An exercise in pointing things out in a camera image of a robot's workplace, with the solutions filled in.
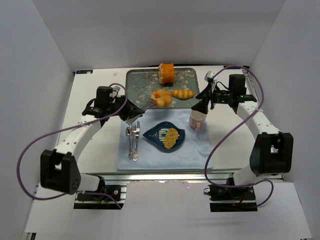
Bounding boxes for silver spoon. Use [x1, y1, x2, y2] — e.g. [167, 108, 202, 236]
[125, 126, 133, 160]

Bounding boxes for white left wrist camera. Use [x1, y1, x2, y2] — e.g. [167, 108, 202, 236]
[109, 85, 121, 98]

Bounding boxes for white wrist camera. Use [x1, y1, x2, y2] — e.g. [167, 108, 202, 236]
[204, 70, 215, 82]
[109, 85, 121, 98]

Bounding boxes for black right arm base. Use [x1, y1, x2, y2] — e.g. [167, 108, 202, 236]
[203, 184, 258, 213]

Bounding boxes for silver fork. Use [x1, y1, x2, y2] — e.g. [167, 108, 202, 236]
[130, 122, 137, 159]

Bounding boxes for aluminium frame rail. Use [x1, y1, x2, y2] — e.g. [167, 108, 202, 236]
[34, 172, 286, 187]

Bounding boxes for pink mug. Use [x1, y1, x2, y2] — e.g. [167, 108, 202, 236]
[189, 110, 207, 132]

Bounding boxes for tall orange bread loaf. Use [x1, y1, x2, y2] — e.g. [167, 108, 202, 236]
[158, 63, 175, 85]

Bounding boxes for silver metal tongs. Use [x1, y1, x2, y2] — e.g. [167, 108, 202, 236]
[125, 98, 157, 125]

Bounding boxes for dark blue leaf plate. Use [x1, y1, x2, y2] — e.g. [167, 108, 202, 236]
[142, 121, 186, 153]

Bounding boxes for striped bread roll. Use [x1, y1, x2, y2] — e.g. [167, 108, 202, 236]
[172, 89, 195, 100]

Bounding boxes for herb bread slice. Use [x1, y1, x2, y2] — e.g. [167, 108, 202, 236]
[163, 128, 179, 149]

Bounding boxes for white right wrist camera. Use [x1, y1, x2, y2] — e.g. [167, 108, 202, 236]
[204, 70, 215, 82]

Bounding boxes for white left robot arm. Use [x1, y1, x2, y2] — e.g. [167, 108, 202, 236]
[40, 84, 145, 195]

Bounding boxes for round orange croissant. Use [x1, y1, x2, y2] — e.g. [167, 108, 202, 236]
[151, 89, 172, 108]

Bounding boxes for floral metal tray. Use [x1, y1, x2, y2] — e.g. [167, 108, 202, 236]
[125, 67, 200, 108]

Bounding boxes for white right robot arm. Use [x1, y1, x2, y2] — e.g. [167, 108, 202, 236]
[192, 71, 294, 186]

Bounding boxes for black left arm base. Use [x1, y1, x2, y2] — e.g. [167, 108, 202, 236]
[73, 185, 127, 210]

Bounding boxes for silver knife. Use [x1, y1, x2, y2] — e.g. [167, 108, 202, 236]
[133, 121, 140, 162]

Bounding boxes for light blue cloth mat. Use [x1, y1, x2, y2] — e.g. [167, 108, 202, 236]
[117, 108, 211, 171]

